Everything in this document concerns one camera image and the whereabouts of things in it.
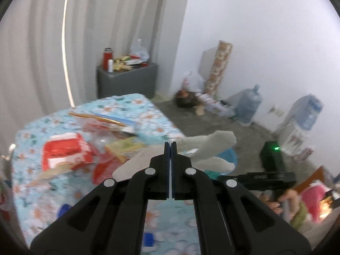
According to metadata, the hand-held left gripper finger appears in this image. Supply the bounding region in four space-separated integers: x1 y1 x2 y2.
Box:
171 142 311 255
30 142 170 255

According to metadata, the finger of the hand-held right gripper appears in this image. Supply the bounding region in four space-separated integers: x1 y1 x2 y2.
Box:
219 175 248 186

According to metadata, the red foil wrapper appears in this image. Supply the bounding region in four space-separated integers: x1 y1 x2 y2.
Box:
92 149 125 185

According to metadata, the red and white paper carton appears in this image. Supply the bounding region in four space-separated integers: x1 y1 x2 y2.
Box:
41 133 93 172

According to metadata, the cream paper sleeve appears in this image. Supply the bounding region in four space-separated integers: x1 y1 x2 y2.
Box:
34 163 73 181

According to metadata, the person's right hand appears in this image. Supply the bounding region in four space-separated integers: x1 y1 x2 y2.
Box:
262 188 294 216

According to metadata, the blue plastic basin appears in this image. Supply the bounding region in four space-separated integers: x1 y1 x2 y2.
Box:
216 148 238 170

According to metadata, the white water dispenser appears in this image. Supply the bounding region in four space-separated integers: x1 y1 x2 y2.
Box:
275 122 314 162

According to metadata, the yellow snack packet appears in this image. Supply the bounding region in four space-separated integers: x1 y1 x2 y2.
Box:
105 137 145 162

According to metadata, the pink cloth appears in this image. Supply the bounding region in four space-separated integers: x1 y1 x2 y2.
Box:
301 184 330 221

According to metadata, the water jug on dispenser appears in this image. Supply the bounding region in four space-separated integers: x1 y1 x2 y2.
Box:
288 93 323 131

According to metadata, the floral blue tablecloth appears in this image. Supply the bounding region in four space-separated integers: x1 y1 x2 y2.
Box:
14 93 202 255

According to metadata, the blue water jug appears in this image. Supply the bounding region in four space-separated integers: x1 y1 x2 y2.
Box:
237 84 263 125

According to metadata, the dark bag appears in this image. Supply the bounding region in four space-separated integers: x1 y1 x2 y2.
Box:
174 89 202 108

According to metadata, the pile of white packaging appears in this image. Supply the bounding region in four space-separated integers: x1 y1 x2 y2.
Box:
198 93 239 120

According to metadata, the white plastic bag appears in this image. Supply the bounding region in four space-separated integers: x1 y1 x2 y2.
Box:
182 70 205 92

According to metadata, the clear bag with orange strip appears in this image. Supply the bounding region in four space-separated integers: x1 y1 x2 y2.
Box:
68 112 136 134

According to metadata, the grey cabinet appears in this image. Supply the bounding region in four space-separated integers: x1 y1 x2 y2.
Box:
96 62 159 100

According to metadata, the grey board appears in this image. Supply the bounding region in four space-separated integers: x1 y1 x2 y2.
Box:
199 47 220 85

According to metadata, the rolled floral mat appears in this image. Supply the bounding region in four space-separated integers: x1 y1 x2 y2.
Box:
204 40 234 97

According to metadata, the pile of snack packets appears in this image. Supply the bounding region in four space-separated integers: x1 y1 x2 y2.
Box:
113 54 142 71

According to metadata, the clear plastic bag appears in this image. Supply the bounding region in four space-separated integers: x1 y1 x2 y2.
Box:
130 39 150 60

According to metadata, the red thermos flask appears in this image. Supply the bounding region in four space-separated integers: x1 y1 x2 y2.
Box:
103 48 113 71

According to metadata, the white curtain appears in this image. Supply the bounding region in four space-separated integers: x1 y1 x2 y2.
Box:
0 0 192 149

